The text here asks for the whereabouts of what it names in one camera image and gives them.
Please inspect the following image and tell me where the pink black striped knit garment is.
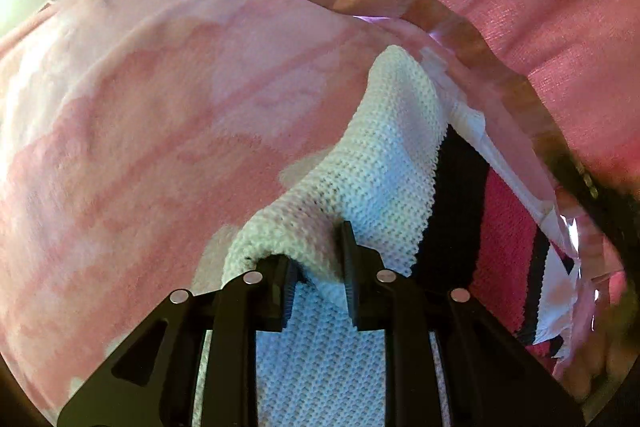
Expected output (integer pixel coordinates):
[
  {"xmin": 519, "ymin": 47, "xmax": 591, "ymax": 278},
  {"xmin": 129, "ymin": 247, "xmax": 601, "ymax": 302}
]
[{"xmin": 415, "ymin": 122, "xmax": 581, "ymax": 363}]

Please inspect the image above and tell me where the white knit sweater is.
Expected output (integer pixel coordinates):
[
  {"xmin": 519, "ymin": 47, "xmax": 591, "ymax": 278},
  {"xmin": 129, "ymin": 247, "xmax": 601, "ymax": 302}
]
[{"xmin": 192, "ymin": 44, "xmax": 451, "ymax": 427}]

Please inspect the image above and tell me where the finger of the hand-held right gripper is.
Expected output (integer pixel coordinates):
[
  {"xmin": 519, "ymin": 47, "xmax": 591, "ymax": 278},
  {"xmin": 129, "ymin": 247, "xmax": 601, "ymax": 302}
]
[{"xmin": 542, "ymin": 147, "xmax": 628, "ymax": 258}]

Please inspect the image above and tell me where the person's right hand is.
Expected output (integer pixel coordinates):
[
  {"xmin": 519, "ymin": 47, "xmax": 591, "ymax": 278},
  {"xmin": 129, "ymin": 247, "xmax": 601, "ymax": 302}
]
[{"xmin": 565, "ymin": 332, "xmax": 626, "ymax": 408}]

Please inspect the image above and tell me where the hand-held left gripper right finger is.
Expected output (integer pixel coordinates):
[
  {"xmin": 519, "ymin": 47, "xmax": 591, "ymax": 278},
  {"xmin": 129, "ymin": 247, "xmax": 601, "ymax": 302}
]
[{"xmin": 341, "ymin": 222, "xmax": 586, "ymax": 427}]

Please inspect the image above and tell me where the pink patterned blanket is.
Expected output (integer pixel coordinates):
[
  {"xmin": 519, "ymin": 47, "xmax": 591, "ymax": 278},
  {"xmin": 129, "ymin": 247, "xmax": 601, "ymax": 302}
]
[{"xmin": 0, "ymin": 0, "xmax": 451, "ymax": 408}]

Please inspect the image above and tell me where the pink curtain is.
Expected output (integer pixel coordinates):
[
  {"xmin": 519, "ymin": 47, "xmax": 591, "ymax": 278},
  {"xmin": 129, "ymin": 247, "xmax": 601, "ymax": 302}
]
[{"xmin": 200, "ymin": 0, "xmax": 640, "ymax": 208}]

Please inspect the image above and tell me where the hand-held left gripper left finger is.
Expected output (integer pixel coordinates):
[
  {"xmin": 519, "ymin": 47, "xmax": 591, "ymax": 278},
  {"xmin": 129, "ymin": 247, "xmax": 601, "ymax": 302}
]
[{"xmin": 57, "ymin": 257, "xmax": 301, "ymax": 427}]

